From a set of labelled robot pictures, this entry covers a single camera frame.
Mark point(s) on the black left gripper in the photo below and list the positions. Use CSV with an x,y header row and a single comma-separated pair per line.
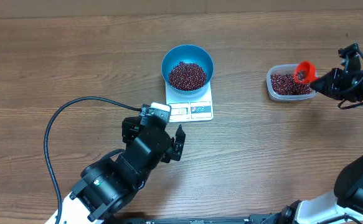
x,y
176,152

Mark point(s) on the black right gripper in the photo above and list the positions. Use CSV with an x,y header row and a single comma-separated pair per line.
x,y
335,79

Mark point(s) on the orange scoop with blue handle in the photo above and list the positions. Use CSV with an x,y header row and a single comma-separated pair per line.
x,y
305,73

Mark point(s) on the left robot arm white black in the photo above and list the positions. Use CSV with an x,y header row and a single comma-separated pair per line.
x,y
109,184

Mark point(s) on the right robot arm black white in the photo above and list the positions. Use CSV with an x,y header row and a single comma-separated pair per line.
x,y
345,202

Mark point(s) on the white digital kitchen scale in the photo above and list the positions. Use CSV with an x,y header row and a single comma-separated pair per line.
x,y
190,107

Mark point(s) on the red adzuki beans in bowl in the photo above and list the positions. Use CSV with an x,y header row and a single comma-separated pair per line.
x,y
187,76

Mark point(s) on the blue plastic bowl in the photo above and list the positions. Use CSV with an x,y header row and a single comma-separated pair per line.
x,y
187,54

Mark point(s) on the red adzuki beans in container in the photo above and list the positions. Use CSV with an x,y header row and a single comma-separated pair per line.
x,y
284,84

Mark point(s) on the clear plastic food container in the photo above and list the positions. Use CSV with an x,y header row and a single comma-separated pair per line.
x,y
284,69

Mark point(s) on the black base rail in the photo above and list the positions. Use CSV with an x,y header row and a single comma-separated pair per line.
x,y
251,219

